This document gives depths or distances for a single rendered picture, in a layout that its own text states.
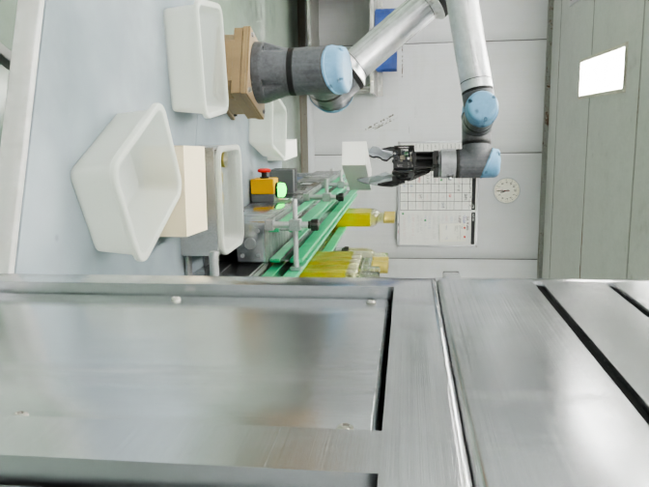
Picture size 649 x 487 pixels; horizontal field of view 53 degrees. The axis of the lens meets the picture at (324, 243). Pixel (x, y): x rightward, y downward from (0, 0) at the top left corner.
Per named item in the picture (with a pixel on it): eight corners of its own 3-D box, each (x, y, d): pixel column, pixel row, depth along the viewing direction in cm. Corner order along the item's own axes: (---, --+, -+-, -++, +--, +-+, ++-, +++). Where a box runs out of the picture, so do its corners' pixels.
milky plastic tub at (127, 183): (49, 167, 87) (111, 167, 86) (111, 98, 105) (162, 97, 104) (87, 269, 97) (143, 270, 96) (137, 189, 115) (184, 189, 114)
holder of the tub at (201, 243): (183, 281, 135) (219, 281, 134) (175, 148, 130) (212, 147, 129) (208, 264, 152) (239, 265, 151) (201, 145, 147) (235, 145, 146)
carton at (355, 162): (342, 141, 162) (366, 141, 161) (350, 169, 186) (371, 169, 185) (341, 165, 161) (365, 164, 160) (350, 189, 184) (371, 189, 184)
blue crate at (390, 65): (374, 8, 647) (396, 7, 644) (376, 13, 686) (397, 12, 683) (375, 70, 660) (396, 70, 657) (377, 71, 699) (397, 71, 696)
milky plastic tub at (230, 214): (183, 256, 134) (224, 257, 133) (177, 147, 130) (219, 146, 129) (208, 242, 151) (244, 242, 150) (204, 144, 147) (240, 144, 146)
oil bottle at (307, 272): (269, 295, 158) (356, 296, 156) (268, 272, 157) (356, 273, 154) (273, 289, 164) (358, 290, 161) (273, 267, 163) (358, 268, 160)
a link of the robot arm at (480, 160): (496, 149, 170) (496, 181, 170) (454, 149, 172) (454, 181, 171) (501, 142, 163) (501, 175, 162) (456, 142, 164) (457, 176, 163)
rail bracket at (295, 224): (266, 271, 152) (319, 272, 150) (263, 199, 149) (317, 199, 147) (268, 269, 155) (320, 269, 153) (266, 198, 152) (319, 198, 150)
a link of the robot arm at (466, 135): (494, 95, 160) (495, 138, 159) (490, 107, 171) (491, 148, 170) (463, 96, 161) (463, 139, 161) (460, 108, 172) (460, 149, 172)
